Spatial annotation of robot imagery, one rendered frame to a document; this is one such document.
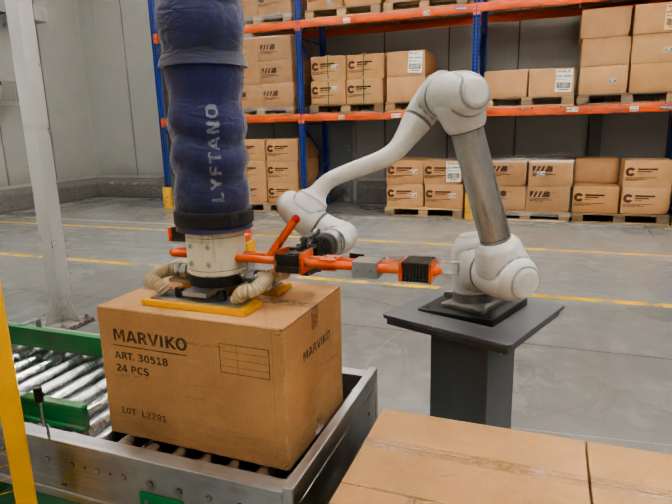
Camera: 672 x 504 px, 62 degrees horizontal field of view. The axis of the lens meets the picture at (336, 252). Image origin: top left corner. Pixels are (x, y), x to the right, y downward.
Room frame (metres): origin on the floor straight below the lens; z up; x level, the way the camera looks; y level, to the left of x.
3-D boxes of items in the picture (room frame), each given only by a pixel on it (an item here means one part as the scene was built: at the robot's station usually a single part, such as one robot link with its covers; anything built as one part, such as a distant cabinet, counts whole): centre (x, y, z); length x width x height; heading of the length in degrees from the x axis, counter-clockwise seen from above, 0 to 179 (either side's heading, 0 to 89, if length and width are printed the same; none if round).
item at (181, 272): (1.59, 0.35, 1.01); 0.34 x 0.25 x 0.06; 68
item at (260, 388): (1.60, 0.34, 0.75); 0.60 x 0.40 x 0.40; 68
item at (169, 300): (1.50, 0.38, 0.97); 0.34 x 0.10 x 0.05; 68
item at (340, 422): (1.48, 0.00, 0.58); 0.70 x 0.03 x 0.06; 159
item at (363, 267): (1.42, -0.08, 1.07); 0.07 x 0.07 x 0.04; 68
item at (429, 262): (1.36, -0.21, 1.08); 0.08 x 0.07 x 0.05; 68
